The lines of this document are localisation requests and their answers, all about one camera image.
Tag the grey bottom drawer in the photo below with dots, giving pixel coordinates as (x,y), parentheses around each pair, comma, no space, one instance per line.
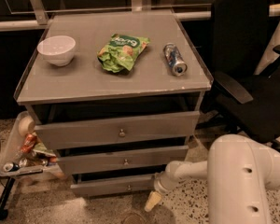
(116,185)

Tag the white bowl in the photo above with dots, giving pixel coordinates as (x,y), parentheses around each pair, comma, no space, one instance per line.
(58,50)

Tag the grey middle drawer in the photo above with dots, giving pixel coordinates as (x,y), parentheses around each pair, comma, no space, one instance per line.
(111,161)

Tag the green chip bag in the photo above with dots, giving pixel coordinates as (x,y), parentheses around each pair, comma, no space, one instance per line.
(121,52)

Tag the blue can in bin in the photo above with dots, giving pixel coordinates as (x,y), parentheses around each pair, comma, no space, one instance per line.
(11,167)

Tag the metal railing bar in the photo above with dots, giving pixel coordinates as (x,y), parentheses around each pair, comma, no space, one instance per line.
(42,21)

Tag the black office chair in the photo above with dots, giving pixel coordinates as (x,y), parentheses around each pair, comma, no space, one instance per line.
(246,101)

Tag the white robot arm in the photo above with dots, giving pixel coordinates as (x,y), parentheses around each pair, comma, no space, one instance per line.
(238,171)

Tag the grey top drawer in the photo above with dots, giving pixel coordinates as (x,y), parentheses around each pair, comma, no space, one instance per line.
(120,130)

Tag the blue soda can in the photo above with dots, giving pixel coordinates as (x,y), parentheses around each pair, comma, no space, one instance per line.
(174,59)

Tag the grey drawer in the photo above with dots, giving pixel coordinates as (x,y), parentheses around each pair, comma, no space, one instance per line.
(116,185)
(120,130)
(111,161)

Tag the grey drawer cabinet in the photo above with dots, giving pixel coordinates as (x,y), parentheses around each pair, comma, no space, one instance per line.
(124,105)

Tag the clear side bin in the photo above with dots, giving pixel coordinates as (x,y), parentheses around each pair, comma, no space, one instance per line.
(29,165)

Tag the black stand leg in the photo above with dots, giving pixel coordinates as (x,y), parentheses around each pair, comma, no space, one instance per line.
(4,197)

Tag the red soda can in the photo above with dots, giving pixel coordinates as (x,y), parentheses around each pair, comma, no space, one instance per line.
(28,143)

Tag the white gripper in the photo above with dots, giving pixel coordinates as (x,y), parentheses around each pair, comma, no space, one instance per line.
(161,186)

